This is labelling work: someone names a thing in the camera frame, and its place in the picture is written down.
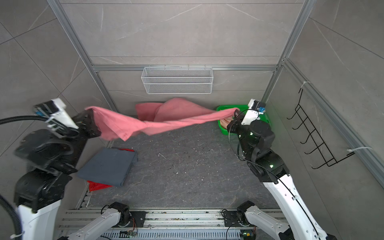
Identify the aluminium mounting rail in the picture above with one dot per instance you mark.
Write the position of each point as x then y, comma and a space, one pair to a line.
166, 219

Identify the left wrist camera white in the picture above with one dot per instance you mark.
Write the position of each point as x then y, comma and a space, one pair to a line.
58, 120

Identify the green plastic laundry basket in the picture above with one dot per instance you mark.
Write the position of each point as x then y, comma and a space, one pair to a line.
264, 117

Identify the folded red t-shirt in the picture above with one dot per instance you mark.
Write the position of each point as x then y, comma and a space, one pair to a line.
97, 186

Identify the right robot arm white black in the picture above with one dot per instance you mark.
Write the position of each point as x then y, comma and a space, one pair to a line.
254, 147

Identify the light peach t-shirt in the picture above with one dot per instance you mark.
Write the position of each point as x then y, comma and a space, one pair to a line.
225, 122

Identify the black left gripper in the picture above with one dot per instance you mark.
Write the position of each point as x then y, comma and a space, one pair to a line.
86, 124

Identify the pink-red t-shirt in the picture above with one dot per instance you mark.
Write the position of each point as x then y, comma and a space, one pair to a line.
155, 118

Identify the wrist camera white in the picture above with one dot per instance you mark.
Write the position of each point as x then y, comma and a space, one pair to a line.
255, 109
58, 120

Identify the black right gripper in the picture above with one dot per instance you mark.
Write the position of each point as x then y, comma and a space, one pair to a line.
237, 122

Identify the white wire mesh shelf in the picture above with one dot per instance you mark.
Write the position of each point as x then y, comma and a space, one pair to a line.
178, 80

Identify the white zip tie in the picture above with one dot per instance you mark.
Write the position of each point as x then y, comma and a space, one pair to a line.
359, 148

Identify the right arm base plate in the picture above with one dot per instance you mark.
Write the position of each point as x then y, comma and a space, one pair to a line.
231, 218

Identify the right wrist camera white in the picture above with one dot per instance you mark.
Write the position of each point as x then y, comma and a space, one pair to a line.
255, 109

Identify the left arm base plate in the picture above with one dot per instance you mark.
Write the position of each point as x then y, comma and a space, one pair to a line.
136, 218

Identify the black wire hook rack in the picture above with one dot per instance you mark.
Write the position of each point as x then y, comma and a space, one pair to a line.
314, 135

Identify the folded grey t-shirt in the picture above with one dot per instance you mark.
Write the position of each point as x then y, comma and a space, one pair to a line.
85, 172

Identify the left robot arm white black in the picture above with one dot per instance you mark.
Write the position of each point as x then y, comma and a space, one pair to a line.
38, 194

